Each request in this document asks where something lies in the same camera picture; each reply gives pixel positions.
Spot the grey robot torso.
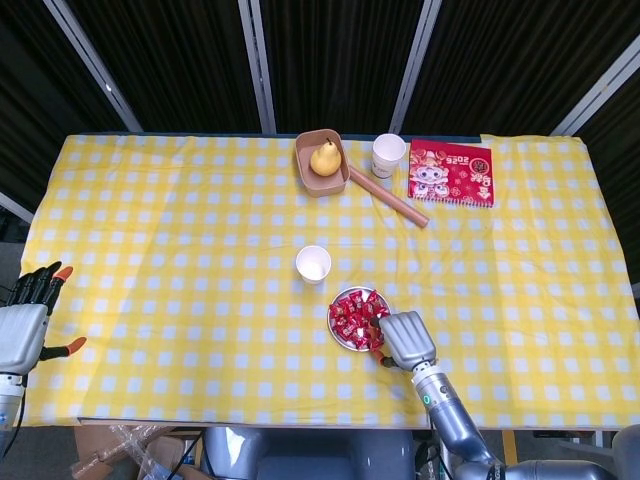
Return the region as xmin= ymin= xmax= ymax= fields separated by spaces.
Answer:
xmin=199 ymin=427 xmax=417 ymax=480

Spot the tan square bowl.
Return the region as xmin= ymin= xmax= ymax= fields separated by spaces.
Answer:
xmin=293 ymin=129 xmax=351 ymax=199

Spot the brown cardboard box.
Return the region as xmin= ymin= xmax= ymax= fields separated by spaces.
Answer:
xmin=69 ymin=424 xmax=204 ymax=480

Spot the clear plastic wrap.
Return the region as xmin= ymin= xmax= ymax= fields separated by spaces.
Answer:
xmin=97 ymin=423 xmax=169 ymax=454

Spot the wooden table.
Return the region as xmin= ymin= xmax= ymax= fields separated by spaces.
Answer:
xmin=74 ymin=130 xmax=591 ymax=432

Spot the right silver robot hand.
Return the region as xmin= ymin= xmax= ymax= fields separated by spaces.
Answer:
xmin=369 ymin=309 xmax=440 ymax=372

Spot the yellow pear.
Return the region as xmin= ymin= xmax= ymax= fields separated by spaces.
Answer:
xmin=309 ymin=138 xmax=344 ymax=177

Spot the round silver metal plate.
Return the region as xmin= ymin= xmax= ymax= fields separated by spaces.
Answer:
xmin=327 ymin=284 xmax=394 ymax=353

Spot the yellow white checked tablecloth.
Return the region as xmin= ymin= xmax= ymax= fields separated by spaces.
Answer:
xmin=19 ymin=132 xmax=640 ymax=430

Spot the single white paper cup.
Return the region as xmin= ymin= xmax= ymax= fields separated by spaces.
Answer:
xmin=294 ymin=244 xmax=333 ymax=285

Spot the black ribbed partition panel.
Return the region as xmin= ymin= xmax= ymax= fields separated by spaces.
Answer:
xmin=574 ymin=64 xmax=640 ymax=286
xmin=403 ymin=0 xmax=640 ymax=136
xmin=260 ymin=0 xmax=421 ymax=135
xmin=64 ymin=0 xmax=262 ymax=134
xmin=0 ymin=0 xmax=129 ymax=201

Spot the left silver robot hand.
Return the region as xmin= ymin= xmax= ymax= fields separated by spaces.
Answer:
xmin=0 ymin=260 xmax=88 ymax=375

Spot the white metal partition post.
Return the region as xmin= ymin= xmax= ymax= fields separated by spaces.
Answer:
xmin=551 ymin=35 xmax=640 ymax=136
xmin=42 ymin=0 xmax=145 ymax=134
xmin=0 ymin=192 xmax=36 ymax=224
xmin=237 ymin=0 xmax=278 ymax=135
xmin=388 ymin=0 xmax=442 ymax=134

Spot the wooden rolling pin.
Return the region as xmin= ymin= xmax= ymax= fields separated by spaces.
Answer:
xmin=348 ymin=164 xmax=431 ymax=230

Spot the stack of white paper cups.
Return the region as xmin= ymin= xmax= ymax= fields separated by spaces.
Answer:
xmin=371 ymin=133 xmax=407 ymax=180

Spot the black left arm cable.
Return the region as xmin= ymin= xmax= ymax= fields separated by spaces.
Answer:
xmin=0 ymin=374 xmax=26 ymax=454

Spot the red spiral calendar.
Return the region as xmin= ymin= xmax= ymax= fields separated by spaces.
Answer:
xmin=407 ymin=138 xmax=496 ymax=210

